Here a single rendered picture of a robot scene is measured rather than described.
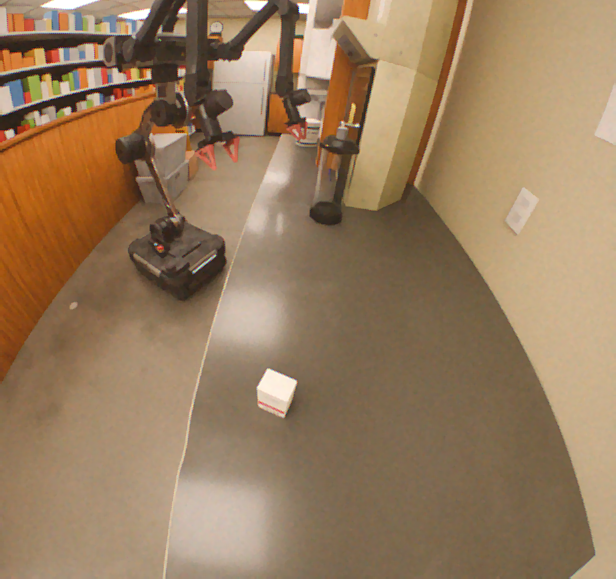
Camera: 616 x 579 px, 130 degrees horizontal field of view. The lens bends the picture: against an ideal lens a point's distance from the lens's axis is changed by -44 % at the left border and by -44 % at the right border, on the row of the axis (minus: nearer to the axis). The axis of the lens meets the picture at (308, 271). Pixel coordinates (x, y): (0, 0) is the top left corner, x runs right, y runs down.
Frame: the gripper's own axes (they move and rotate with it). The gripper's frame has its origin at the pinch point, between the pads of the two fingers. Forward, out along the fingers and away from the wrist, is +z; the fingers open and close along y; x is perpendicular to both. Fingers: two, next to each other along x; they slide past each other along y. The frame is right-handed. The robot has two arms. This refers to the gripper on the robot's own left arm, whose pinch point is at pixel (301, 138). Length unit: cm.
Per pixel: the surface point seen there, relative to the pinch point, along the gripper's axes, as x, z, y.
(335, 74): -25.7, -20.9, -2.0
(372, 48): -49, -17, -32
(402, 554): -61, 47, -108
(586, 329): -91, 47, -64
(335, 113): -19.9, -5.6, -0.6
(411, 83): -55, -6, -26
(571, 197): -91, 26, -44
